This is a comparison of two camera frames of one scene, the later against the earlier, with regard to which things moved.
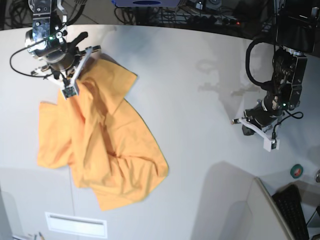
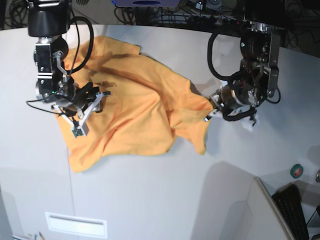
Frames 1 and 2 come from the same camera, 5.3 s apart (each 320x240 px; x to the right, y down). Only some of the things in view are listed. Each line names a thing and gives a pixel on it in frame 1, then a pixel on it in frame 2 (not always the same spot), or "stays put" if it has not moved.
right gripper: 262,114 -> 226,98
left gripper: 60,59 -> 86,94
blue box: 146,3 stays put
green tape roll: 296,171 stays put
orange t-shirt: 105,146 -> 149,107
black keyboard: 288,202 stays put
